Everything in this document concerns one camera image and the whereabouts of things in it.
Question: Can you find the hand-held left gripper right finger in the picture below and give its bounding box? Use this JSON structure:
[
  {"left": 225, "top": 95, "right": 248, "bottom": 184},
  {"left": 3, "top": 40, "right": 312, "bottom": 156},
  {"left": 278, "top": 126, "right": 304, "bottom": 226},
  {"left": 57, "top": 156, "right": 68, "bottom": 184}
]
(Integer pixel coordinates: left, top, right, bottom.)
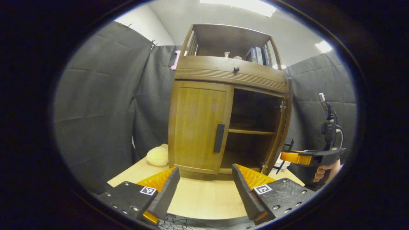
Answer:
[{"left": 232, "top": 164, "right": 317, "bottom": 226}]

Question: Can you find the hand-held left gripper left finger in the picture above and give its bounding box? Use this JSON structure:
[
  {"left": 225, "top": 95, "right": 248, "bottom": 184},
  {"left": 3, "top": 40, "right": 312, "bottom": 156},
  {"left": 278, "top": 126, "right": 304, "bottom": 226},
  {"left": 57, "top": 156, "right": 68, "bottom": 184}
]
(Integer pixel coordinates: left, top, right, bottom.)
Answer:
[{"left": 96, "top": 167, "right": 181, "bottom": 226}]

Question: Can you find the black door handle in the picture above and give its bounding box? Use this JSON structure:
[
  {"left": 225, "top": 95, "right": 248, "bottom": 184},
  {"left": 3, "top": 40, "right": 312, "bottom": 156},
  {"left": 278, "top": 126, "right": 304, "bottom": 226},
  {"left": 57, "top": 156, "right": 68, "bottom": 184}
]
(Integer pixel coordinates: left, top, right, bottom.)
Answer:
[
  {"left": 213, "top": 124, "right": 225, "bottom": 153},
  {"left": 275, "top": 139, "right": 295, "bottom": 174}
]

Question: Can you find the wooden shoe cabinet door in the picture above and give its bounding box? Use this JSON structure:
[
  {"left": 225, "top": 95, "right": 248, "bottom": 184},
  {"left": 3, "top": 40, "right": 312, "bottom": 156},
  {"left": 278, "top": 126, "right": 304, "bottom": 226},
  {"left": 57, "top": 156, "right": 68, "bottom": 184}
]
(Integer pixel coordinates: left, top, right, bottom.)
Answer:
[
  {"left": 260, "top": 78, "right": 293, "bottom": 176},
  {"left": 168, "top": 80, "right": 235, "bottom": 174}
]

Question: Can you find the wooden double-door shoe cabinet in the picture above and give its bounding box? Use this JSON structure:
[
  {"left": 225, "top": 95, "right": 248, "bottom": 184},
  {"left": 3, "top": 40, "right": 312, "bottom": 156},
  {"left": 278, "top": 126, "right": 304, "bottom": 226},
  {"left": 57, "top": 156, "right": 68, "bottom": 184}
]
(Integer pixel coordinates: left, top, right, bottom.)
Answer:
[{"left": 168, "top": 23, "right": 293, "bottom": 181}]

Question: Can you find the wooden cabinet drawer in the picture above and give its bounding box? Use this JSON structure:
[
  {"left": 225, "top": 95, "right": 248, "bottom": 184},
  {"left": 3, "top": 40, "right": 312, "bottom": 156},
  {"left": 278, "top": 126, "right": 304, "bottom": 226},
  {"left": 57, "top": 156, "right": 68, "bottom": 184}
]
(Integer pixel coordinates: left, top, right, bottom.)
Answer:
[{"left": 174, "top": 56, "right": 287, "bottom": 94}]

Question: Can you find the cream fluffy ball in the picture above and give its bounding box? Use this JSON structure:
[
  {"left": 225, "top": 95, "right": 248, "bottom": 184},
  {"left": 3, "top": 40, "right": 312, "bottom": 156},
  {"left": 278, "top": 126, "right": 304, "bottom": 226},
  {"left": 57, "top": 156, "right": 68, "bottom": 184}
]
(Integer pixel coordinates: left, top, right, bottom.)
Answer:
[{"left": 146, "top": 146, "right": 169, "bottom": 166}]

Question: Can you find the wooden inner shelf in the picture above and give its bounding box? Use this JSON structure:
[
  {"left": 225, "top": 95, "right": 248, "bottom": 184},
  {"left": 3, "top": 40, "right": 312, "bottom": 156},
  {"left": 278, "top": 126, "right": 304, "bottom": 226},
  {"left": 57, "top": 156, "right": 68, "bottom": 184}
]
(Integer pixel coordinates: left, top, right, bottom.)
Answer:
[{"left": 228, "top": 123, "right": 277, "bottom": 135}]

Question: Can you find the small ceiling light panel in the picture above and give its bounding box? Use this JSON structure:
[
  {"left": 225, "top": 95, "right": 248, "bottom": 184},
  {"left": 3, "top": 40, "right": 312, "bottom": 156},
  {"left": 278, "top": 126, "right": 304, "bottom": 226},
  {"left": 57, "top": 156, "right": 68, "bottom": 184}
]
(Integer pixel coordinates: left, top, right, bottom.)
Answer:
[{"left": 315, "top": 41, "right": 333, "bottom": 54}]

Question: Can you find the large ceiling light panel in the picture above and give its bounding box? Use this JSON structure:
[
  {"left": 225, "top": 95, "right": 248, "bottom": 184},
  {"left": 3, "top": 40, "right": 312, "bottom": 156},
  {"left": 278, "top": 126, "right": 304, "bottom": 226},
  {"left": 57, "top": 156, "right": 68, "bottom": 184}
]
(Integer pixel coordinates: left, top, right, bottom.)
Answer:
[{"left": 200, "top": 0, "right": 277, "bottom": 18}]

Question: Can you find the black cable tangle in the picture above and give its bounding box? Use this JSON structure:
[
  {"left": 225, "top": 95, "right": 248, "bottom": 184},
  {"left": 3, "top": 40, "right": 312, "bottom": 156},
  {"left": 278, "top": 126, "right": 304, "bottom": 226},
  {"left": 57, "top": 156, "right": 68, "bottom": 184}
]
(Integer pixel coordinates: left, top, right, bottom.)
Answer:
[{"left": 158, "top": 215, "right": 250, "bottom": 230}]

